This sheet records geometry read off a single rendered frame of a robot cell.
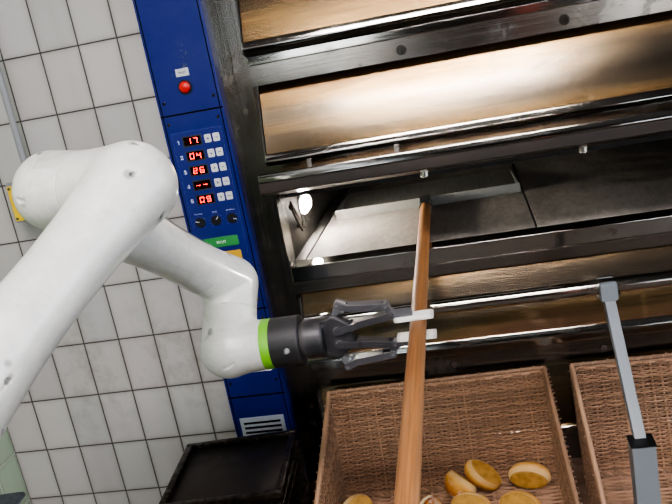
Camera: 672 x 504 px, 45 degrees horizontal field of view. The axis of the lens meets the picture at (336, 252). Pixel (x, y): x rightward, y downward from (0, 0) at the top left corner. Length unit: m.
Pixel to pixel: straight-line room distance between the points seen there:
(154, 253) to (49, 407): 1.12
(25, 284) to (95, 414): 1.37
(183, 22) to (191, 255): 0.71
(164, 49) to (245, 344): 0.80
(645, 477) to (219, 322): 0.79
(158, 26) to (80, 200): 0.95
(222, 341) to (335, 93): 0.73
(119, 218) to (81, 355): 1.25
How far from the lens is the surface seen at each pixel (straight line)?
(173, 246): 1.37
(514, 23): 1.88
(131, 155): 1.10
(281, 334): 1.43
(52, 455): 2.47
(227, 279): 1.48
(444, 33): 1.88
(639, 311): 2.03
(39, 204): 1.22
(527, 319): 2.00
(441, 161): 1.76
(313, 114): 1.92
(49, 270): 1.01
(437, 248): 1.95
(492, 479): 2.04
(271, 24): 1.91
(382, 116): 1.89
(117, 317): 2.20
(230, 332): 1.46
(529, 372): 2.04
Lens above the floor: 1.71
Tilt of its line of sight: 15 degrees down
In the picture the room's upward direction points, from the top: 11 degrees counter-clockwise
